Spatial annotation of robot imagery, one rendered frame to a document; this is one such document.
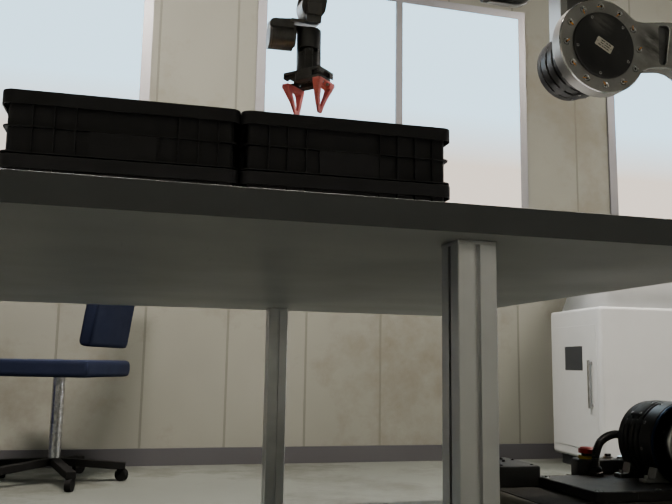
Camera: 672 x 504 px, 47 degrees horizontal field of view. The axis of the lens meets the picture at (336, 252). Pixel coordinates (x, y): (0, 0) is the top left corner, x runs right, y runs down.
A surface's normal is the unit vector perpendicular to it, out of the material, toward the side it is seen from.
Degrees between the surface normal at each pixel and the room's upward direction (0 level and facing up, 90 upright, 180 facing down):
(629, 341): 90
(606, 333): 90
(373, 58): 90
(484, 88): 90
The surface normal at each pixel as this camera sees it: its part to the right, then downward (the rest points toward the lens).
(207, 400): 0.26, -0.14
